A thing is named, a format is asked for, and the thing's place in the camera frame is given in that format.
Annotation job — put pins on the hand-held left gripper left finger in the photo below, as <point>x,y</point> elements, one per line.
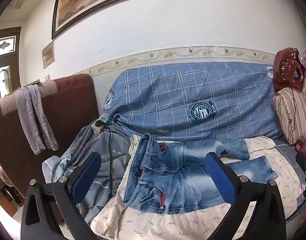
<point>86,173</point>

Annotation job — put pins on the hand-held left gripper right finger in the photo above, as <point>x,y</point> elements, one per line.
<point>221,177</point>

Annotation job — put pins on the blue denim pants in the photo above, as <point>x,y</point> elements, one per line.
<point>167,180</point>

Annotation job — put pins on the grey-blue bedsheet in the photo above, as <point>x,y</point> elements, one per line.
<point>287,155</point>

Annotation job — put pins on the grey star-print quilt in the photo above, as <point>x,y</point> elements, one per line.
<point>100,155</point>

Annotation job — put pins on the small red container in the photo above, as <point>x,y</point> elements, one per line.
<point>300,145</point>

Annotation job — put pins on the cream leaf-print bedsheet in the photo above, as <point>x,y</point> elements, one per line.
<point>280,195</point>

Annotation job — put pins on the white power strip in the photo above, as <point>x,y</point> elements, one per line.
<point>103,118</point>

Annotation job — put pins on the beige striped pillow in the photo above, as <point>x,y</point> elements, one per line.
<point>292,112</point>

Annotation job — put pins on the brown headboard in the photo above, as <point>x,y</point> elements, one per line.
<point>68,110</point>

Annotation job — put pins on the lilac garment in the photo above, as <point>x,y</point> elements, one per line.
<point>33,120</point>

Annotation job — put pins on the pink patterned cloth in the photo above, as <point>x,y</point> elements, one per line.
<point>2,178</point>

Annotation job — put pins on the blue plaid blanket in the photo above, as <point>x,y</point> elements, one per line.
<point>180,92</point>

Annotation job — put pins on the red-brown plastic bag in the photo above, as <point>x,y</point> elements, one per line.
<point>287,67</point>

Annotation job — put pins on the small framed picture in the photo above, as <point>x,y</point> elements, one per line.
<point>48,54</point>

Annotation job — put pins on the wooden stained-glass door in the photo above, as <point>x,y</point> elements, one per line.
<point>7,55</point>

